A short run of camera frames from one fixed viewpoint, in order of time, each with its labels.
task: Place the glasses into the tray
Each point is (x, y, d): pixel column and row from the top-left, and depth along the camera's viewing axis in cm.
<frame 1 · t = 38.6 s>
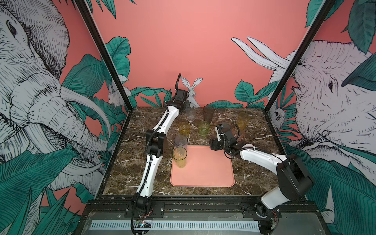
left hand: (187, 102, 102), fingers open
right hand: (212, 139, 89), fingers open
pink plastic tray: (204, 168, 93), on the table
tall blue-grey clear tumbler: (178, 138, 88), point 15 cm above the table
tall clear tumbler: (191, 113, 112), point 6 cm above the table
tall dark grey tumbler: (208, 111, 103), point 15 cm above the table
tall yellow tumbler: (243, 117, 117), on the table
tall light green tumbler: (179, 154, 90), point 6 cm above the table
short yellow tumbler: (184, 128, 107), point 3 cm above the table
short green tumbler: (203, 127, 109), point 2 cm above the table

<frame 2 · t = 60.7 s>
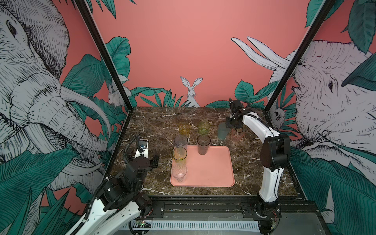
left hand: (144, 148, 67), fingers open
right hand: (228, 122, 95), fingers open
teal frosted tumbler: (223, 130, 101), point 7 cm above the table
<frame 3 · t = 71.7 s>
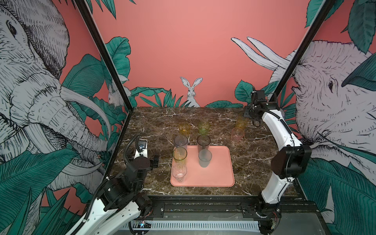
left hand: (144, 148, 67), fingers open
right hand: (248, 110, 87), fingers open
teal frosted tumbler: (204, 156, 92), point 3 cm above the table
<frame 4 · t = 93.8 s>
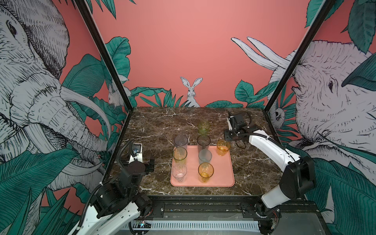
left hand: (141, 152, 66), fingers open
right hand: (225, 132, 86), fingers open
short yellow tumbler: (223, 147, 96), point 4 cm above the table
tall yellow tumbler: (204, 173, 86), point 3 cm above the table
